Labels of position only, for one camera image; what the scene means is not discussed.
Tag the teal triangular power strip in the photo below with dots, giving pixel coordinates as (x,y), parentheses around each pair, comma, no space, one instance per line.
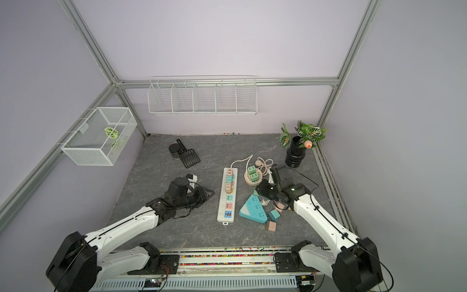
(253,210)

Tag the green adapter round socket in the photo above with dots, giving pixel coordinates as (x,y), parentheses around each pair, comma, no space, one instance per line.
(251,170)
(254,177)

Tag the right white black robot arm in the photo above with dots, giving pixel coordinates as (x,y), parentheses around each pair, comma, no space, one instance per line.
(352,262)

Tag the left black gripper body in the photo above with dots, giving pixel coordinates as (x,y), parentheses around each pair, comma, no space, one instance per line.
(192,199)

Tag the green leaf in basket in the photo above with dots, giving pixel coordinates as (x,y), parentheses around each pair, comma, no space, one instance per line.
(112,133)

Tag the white wire wall shelf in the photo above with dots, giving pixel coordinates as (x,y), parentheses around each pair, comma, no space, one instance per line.
(203,95)

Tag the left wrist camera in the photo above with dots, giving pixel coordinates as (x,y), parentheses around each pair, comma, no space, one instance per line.
(192,178)

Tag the black vase with plant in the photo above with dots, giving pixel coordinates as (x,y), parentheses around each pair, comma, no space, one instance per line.
(307,136)

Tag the black slotted scoop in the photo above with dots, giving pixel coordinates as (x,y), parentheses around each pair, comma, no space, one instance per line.
(188,157)

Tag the white long power strip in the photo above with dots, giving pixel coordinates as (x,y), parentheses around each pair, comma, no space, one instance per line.
(226,208)

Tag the black round container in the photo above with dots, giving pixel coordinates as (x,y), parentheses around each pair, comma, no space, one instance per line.
(175,150)

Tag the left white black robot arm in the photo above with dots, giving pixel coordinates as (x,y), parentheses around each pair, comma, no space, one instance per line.
(82,261)

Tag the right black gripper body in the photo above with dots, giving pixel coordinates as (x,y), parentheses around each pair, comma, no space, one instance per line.
(269,190)

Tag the white mesh basket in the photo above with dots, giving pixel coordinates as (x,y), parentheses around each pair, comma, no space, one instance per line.
(90,146)

